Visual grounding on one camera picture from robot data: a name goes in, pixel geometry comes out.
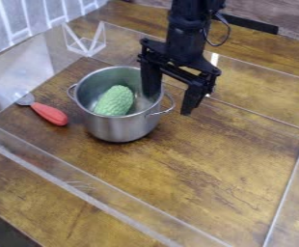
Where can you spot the clear acrylic triangle bracket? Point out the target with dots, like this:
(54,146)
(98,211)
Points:
(80,45)

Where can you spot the green bitter gourd toy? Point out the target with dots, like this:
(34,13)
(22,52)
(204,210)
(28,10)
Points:
(115,102)

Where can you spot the silver metal pot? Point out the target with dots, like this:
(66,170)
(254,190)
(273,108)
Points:
(124,128)

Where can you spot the black strip on table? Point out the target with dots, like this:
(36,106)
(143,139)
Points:
(250,24)

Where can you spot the red handled spatula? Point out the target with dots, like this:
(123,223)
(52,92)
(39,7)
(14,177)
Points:
(46,111)

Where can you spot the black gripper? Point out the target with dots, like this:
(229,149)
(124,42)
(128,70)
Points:
(178,56)

